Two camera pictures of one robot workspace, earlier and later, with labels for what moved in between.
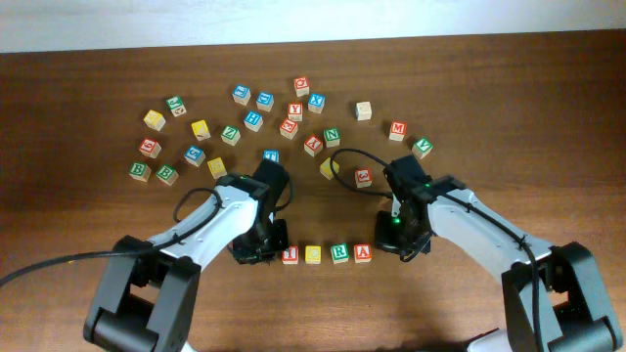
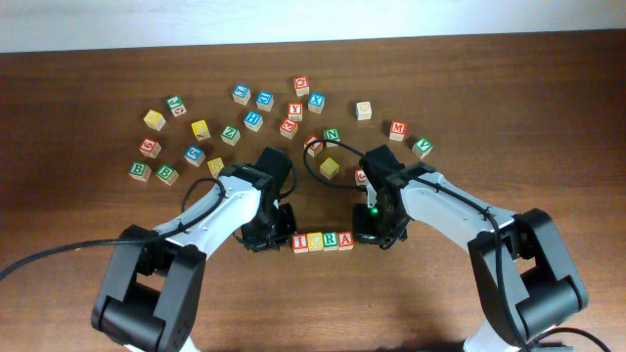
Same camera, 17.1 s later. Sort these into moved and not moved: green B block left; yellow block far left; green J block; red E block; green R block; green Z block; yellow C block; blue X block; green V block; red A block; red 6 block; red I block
Moved: red A block; yellow C block; green R block; red I block
Not moved: green J block; red E block; green B block left; yellow block far left; red 6 block; green V block; green Z block; blue X block
